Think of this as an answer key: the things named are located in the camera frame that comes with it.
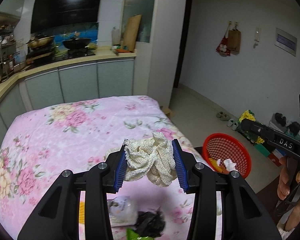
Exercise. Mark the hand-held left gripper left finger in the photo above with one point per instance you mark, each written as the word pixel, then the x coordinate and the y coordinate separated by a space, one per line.
pixel 120 170

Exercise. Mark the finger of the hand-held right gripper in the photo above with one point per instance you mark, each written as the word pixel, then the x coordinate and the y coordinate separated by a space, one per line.
pixel 258 130

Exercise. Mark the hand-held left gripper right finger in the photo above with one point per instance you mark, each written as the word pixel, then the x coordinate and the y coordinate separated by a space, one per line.
pixel 180 165

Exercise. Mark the yellow green wrapper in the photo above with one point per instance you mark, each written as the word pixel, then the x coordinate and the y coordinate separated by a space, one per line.
pixel 247 116

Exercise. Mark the cream mesh net cloth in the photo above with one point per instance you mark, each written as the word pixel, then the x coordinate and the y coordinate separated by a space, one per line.
pixel 145 160

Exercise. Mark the red mesh plastic basket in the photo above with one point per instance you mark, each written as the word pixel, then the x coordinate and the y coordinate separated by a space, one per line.
pixel 242 155

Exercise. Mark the person's right hand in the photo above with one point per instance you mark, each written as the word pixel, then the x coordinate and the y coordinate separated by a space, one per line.
pixel 283 180

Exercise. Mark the dark slipper pair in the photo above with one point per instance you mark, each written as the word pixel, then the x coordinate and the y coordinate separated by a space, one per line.
pixel 280 118
pixel 293 128

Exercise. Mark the stack of shoe boxes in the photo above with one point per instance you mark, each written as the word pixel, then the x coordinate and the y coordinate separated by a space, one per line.
pixel 265 151

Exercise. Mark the black stool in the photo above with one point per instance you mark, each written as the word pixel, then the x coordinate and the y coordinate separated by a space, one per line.
pixel 200 152

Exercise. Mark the white shoe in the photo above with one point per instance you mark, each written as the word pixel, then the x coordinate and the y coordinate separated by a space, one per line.
pixel 230 123
pixel 235 126

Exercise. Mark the yellow orange wrapper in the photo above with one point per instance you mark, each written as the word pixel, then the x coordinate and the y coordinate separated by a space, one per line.
pixel 214 163

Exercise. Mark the beige shoe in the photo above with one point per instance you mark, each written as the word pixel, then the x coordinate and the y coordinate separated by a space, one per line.
pixel 226 118
pixel 220 115

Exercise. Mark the white labelled plastic bag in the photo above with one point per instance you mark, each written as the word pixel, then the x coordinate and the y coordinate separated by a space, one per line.
pixel 122 210

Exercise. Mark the white crumpled tissue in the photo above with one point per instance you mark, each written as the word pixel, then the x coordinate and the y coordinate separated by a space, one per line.
pixel 230 165

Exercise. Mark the open cardboard box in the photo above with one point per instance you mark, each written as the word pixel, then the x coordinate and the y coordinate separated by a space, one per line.
pixel 168 112

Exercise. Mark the yellow foam net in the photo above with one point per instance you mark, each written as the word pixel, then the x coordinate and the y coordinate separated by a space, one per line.
pixel 82 212

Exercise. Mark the black plastic bag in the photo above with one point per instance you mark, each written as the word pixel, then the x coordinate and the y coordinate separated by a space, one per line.
pixel 150 222

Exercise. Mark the green snack packet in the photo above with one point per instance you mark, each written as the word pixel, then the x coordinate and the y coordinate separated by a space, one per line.
pixel 133 235

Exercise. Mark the pink floral blanket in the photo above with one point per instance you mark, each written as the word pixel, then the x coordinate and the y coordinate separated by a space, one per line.
pixel 52 155

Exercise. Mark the red hanging cloth bag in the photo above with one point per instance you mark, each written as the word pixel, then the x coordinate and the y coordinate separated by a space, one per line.
pixel 223 45

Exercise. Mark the brown hanging paper bag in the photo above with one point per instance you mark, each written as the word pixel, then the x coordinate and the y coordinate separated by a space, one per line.
pixel 234 41

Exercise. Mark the kitchen counter cabinet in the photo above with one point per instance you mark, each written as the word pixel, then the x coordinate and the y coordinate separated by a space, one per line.
pixel 77 82

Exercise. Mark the dark wooden door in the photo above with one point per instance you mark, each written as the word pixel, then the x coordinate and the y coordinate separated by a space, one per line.
pixel 183 42

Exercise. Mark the black gas stove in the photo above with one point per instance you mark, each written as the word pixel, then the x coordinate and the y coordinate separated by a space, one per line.
pixel 72 53

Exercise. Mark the white plastic bottle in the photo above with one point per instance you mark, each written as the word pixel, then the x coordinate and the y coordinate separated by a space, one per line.
pixel 115 37

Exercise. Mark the black wok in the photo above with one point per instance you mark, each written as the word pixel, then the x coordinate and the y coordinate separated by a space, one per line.
pixel 76 43

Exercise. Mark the wooden cutting board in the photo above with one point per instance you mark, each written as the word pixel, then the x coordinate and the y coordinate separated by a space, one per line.
pixel 131 32

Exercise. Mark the golden frying pan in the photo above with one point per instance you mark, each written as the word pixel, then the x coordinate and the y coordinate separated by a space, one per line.
pixel 40 42

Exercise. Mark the frosted glass partition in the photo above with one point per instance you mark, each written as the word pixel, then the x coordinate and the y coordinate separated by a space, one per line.
pixel 142 10

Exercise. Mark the metal kitchen rack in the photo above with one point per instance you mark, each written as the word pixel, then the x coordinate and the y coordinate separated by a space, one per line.
pixel 3 47

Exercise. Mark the black range hood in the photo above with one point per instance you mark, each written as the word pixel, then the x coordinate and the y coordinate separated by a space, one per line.
pixel 65 7

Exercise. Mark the grey wall panel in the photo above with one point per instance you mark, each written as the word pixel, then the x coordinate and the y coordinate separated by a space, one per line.
pixel 286 42

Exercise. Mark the white wall intercom phone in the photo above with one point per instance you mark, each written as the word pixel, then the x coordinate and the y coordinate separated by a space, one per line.
pixel 257 36

